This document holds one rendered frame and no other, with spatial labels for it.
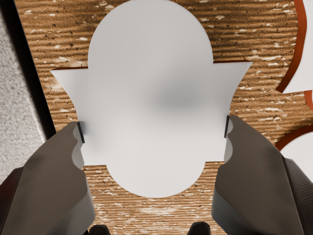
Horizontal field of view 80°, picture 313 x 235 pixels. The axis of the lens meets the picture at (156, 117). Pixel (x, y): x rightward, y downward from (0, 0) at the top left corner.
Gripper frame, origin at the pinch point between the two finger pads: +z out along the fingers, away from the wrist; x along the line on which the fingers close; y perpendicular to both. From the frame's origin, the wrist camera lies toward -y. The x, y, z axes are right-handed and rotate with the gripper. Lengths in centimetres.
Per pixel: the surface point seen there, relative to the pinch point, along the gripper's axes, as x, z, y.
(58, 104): -8.5, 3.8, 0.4
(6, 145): -17.0, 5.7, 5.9
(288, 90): 10.8, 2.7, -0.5
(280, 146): 11.8, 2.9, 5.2
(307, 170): 14.8, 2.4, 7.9
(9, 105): -14.8, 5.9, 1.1
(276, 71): 10.1, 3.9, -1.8
